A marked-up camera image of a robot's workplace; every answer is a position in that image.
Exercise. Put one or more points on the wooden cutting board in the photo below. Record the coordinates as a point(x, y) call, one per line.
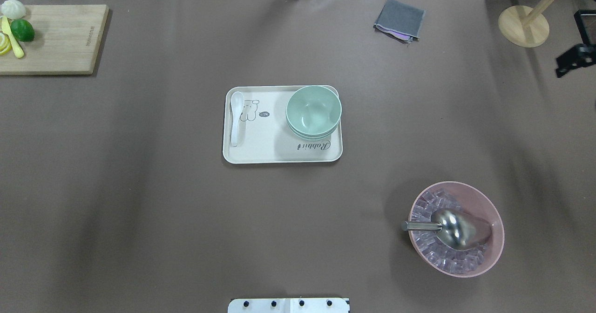
point(67, 41)

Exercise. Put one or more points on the white ceramic spoon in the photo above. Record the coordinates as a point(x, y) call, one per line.
point(236, 108)

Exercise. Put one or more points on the white steamed bun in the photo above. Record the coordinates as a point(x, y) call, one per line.
point(13, 9)

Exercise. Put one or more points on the green lime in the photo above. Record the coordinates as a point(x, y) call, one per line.
point(22, 30)

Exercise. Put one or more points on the grey folded cloth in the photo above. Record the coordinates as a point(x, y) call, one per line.
point(400, 20)

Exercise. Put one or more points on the wooden mug tree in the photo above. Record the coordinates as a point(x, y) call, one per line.
point(525, 26)

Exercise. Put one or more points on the metal ice scoop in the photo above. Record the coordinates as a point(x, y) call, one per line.
point(454, 228)

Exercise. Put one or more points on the yellow plastic knife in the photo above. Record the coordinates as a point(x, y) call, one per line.
point(16, 48)

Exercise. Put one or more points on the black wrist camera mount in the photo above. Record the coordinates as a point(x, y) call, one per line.
point(579, 56)

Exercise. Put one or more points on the beige serving tray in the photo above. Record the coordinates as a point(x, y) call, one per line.
point(265, 136)

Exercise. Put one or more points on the green bowl on tray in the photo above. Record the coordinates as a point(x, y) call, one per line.
point(312, 138)

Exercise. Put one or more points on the green bowl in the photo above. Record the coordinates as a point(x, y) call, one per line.
point(334, 128)
point(312, 138)
point(314, 109)

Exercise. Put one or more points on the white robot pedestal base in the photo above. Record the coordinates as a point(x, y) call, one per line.
point(290, 305)

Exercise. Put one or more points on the pink bowl with ice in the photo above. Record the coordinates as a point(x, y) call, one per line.
point(462, 197)

